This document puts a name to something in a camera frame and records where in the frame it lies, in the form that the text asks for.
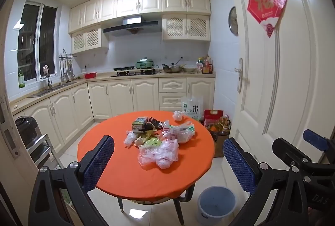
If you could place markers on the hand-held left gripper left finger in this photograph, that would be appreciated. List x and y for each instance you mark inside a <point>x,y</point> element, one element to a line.
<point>99,160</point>

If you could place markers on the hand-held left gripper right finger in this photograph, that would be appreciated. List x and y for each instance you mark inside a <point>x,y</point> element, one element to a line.
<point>239,165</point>

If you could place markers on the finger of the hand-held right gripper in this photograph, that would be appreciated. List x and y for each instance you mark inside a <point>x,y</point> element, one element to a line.
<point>315,139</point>
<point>288,150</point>

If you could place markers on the white tissue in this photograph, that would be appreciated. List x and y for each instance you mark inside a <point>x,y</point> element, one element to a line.
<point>139,141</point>

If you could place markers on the round plastic waste bin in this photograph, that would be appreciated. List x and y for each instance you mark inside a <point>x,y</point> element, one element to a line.
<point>217,205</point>

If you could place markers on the round orange table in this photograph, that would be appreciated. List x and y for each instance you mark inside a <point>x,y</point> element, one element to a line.
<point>117,176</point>

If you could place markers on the cardboard box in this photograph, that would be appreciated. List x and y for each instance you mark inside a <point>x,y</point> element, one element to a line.
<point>221,145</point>

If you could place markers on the crumpled clear plastic wrap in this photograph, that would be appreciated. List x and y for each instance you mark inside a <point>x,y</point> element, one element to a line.
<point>129,139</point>

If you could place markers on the green drink carton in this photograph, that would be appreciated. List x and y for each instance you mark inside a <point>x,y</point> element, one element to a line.
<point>140,125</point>

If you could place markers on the small yellow snack packet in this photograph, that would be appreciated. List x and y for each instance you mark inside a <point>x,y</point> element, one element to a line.
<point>152,141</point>

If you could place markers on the red gift bag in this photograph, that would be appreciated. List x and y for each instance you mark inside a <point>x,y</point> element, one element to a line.
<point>213,116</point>

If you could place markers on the silver metal rack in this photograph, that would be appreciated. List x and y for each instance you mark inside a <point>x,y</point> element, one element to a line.
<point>42,147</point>

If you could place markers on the clear pink-printed plastic bag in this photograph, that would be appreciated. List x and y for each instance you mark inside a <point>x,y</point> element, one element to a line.
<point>159,154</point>

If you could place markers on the cream base cabinet row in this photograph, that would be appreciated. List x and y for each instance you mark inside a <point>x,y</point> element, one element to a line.
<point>117,97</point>

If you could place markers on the green white plastic bag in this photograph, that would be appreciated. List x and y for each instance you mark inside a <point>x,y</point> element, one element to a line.
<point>182,133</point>

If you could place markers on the black snack wrapper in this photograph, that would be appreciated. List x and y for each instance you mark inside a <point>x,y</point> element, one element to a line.
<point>155,124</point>

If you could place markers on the clear white rice bag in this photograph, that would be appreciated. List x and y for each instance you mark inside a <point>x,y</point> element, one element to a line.
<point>193,108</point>

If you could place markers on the black rice cooker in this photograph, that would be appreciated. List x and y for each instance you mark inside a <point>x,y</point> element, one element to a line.
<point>26,131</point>

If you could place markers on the white plastic bag ball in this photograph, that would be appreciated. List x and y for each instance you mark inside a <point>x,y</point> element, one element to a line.
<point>178,115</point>

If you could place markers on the steel kitchen sink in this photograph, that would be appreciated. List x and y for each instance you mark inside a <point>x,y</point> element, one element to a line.
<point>49,91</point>

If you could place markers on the red plastic basin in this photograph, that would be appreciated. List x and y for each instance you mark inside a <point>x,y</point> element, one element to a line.
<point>90,75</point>

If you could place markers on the white door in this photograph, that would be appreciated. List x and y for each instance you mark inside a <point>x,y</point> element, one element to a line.
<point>288,58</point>

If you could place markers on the black gas stove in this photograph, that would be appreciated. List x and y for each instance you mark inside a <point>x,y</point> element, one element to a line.
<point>133,73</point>

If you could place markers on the metal faucet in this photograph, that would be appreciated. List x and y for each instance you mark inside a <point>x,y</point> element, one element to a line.
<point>48,82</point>

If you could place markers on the group of condiment bottles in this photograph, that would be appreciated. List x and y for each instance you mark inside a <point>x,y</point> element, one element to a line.
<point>205,66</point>

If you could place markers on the green electric pot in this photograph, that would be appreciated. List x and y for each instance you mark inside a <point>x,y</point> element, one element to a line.
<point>144,63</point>

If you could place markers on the shallow metal pan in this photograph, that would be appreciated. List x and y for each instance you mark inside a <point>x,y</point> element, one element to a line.
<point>189,69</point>

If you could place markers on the green glass bottle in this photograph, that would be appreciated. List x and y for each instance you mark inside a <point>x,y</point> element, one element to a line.
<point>21,80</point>

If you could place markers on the metal wok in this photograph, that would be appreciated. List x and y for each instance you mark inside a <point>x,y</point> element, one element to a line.
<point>171,68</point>

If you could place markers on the cream lattice door cabinet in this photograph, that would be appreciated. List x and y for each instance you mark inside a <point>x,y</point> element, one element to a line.
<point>185,27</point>
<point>89,39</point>

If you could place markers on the black range hood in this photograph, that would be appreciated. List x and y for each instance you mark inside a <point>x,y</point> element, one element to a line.
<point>130,26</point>

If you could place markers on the dark window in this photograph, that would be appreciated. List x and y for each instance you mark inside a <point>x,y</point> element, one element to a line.
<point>28,40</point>

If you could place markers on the red paper door decoration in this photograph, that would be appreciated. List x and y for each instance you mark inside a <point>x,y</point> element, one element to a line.
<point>267,1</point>

